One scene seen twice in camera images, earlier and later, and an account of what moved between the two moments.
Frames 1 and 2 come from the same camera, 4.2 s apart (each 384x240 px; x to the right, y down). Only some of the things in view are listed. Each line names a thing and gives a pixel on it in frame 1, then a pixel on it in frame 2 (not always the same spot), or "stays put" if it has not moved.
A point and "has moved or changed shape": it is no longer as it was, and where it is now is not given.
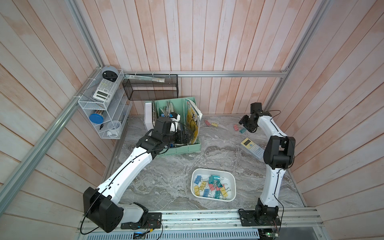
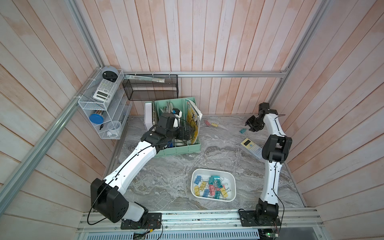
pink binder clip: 211,186 has moved or changed shape
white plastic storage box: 213,184 stays put
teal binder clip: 217,194 stays put
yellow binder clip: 203,185 stays put
